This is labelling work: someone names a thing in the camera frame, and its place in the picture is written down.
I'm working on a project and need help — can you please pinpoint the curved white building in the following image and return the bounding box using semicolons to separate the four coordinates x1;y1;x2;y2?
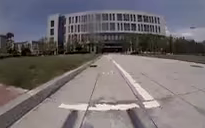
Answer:
45;9;168;54

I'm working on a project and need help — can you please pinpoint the concrete kerb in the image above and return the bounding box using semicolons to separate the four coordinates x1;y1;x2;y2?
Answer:
0;56;103;128

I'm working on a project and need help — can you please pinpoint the white painted line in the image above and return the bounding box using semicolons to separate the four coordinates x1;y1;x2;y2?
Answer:
58;59;162;112

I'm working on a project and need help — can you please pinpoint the row of trees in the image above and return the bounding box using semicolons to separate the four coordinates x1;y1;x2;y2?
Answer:
36;33;205;57

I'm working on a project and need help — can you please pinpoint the grass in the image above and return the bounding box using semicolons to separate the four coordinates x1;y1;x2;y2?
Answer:
139;53;205;66
0;53;99;90

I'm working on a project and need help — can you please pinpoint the dark manhole cover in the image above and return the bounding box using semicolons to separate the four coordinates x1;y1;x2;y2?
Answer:
189;63;205;69

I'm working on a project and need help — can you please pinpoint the robot's own part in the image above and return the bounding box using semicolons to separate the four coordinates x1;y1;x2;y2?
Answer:
61;110;80;128
127;108;151;128

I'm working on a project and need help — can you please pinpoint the grey concrete road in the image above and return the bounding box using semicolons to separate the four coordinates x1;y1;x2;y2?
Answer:
8;53;205;128

